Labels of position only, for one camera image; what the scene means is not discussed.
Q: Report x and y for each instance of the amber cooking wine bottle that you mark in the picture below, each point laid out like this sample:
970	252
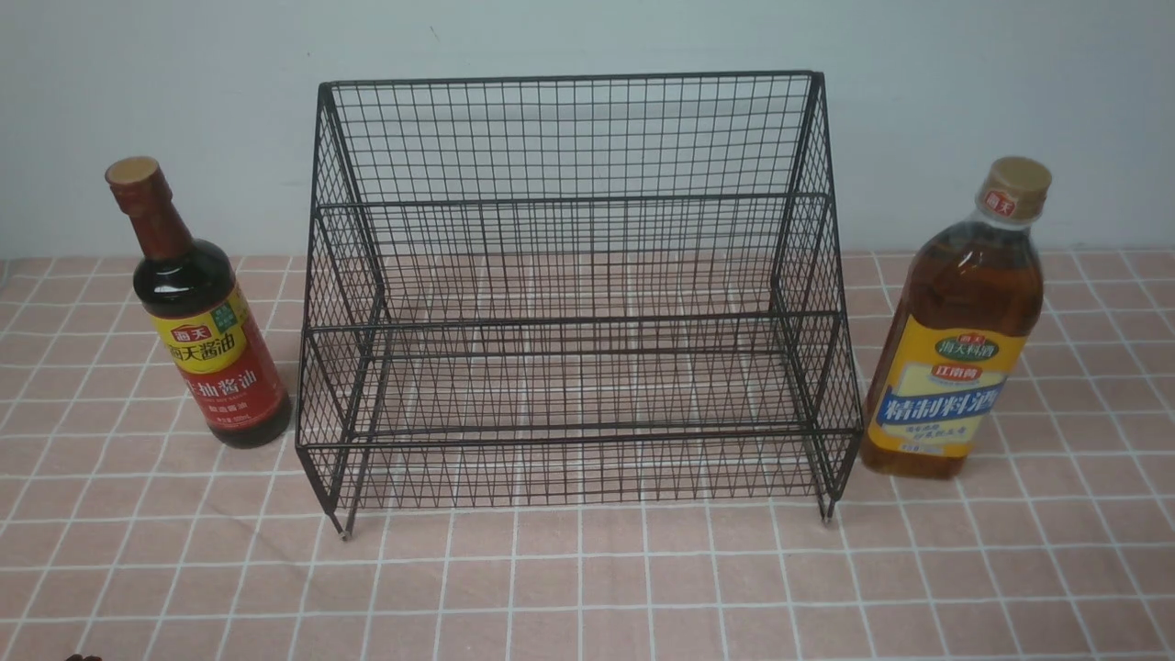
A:
972	296

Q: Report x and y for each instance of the dark soy sauce bottle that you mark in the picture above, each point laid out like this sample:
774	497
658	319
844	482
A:
193	297

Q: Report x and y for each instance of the pink checkered tablecloth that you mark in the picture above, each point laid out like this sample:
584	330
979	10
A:
130	534

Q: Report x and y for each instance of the black wire mesh shelf rack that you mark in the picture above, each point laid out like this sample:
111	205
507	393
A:
566	290

